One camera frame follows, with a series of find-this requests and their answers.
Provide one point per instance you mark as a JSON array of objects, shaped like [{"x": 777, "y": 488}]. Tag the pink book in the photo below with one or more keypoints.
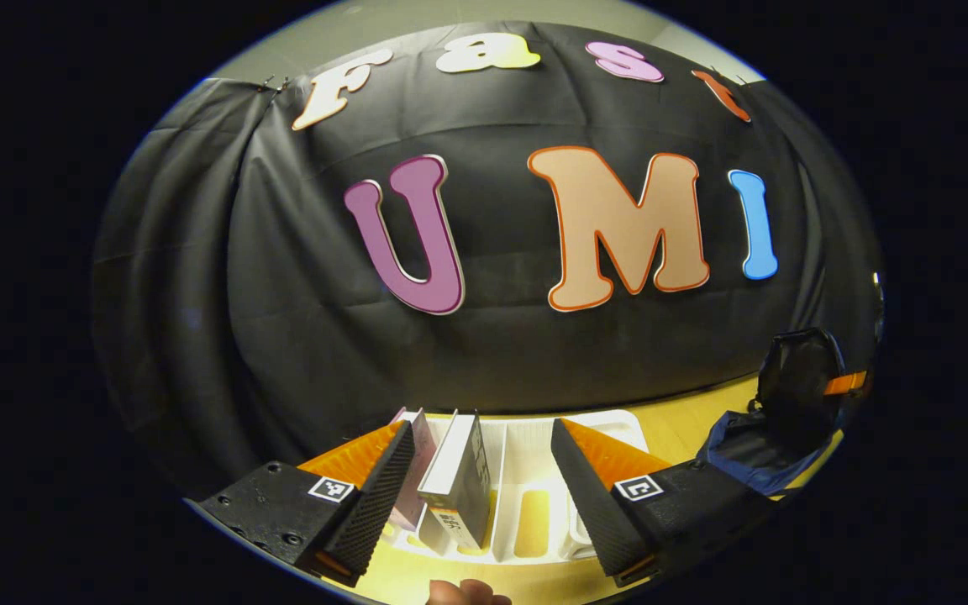
[{"x": 421, "y": 454}]

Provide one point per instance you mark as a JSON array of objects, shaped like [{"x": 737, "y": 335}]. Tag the black backdrop cloth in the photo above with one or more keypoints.
[{"x": 282, "y": 336}]

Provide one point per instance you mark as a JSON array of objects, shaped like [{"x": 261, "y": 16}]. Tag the blue schoolbag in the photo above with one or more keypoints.
[{"x": 753, "y": 454}]

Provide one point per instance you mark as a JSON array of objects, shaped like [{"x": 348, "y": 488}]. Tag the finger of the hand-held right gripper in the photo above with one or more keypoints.
[{"x": 845, "y": 383}]

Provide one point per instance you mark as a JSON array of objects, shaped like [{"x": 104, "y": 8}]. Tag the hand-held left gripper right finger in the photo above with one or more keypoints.
[{"x": 589, "y": 504}]

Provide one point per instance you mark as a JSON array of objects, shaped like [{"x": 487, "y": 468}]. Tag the dark book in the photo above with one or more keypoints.
[{"x": 455, "y": 470}]

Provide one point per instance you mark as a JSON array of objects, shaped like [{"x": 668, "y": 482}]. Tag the white bookshelf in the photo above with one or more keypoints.
[{"x": 526, "y": 462}]

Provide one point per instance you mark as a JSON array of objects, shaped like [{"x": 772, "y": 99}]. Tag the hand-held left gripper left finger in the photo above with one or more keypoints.
[{"x": 379, "y": 496}]

